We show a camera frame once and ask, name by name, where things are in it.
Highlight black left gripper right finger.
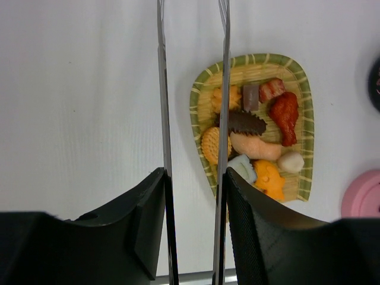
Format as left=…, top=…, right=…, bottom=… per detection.
left=226, top=168, right=379, bottom=284

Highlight orange fish cookie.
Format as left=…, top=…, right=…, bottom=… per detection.
left=254, top=160, right=285, bottom=200

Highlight red fried chicken leg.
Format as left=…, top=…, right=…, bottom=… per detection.
left=268, top=91, right=299, bottom=147

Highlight dark chocolate leaf cookie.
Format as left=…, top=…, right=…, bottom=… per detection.
left=228, top=110, right=267, bottom=135

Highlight orange flower cookie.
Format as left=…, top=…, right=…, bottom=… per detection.
left=211, top=85, right=241, bottom=113

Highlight round yellow cracker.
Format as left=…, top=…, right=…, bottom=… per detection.
left=201, top=126, right=220, bottom=165

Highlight sushi roll piece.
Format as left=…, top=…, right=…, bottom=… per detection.
left=227, top=154, right=257, bottom=184

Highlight pink round lid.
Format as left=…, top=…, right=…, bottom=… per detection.
left=341, top=169, right=379, bottom=219

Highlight green bamboo tray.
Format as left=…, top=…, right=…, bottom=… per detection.
left=189, top=53, right=314, bottom=202

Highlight steel lunch box bowl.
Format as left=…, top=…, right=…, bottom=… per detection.
left=366, top=56, right=380, bottom=113

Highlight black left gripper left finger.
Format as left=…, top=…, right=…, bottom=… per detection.
left=1, top=168, right=164, bottom=284

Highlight bacon piece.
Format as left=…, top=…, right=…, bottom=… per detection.
left=259, top=78, right=286, bottom=103

